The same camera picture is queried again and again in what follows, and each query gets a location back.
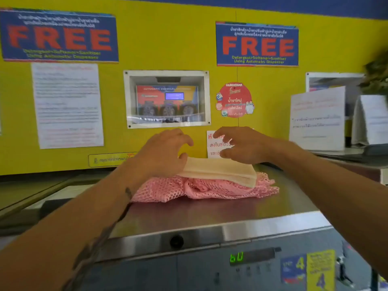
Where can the person's right hand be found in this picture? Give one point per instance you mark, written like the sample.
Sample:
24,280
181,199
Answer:
245,145

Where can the person's left hand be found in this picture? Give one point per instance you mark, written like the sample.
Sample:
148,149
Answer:
160,154

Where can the pink mesh bag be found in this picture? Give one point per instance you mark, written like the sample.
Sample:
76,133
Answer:
206,189

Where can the person's left forearm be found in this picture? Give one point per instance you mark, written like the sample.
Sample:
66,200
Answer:
60,239

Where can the person's right forearm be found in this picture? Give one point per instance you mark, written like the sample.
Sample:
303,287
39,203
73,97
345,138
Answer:
333,190

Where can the white red-lettered sign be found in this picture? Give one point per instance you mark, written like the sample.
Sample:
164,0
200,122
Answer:
210,146

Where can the round red sticker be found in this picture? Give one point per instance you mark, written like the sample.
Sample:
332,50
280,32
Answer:
235,99

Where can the yellow warning label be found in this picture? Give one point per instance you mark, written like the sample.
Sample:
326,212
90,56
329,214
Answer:
106,160

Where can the orange chemical dispenser unit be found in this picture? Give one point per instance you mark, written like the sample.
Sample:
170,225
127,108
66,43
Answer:
151,96

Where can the large standing white paper sign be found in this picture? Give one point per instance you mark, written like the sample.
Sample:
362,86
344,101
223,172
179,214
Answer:
316,118

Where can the white-framed dispenser window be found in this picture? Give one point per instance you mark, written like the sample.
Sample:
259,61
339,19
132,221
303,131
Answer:
333,80
145,78

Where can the black round lock knob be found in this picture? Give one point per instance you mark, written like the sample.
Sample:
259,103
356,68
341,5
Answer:
176,241

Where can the white printed paper notice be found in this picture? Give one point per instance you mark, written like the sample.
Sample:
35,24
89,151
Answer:
66,106

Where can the green digit display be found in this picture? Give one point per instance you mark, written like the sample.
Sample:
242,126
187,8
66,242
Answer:
251,257

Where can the small standing white paper sign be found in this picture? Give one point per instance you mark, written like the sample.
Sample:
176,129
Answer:
371,121

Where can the blue number sticker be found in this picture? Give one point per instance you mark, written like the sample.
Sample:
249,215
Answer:
292,269

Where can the yellow number sticker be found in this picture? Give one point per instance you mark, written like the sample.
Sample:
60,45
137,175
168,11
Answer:
319,269

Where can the green potted plant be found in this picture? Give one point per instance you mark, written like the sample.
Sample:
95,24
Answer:
377,75

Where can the metal machine key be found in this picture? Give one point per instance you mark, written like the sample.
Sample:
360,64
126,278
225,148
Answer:
344,269

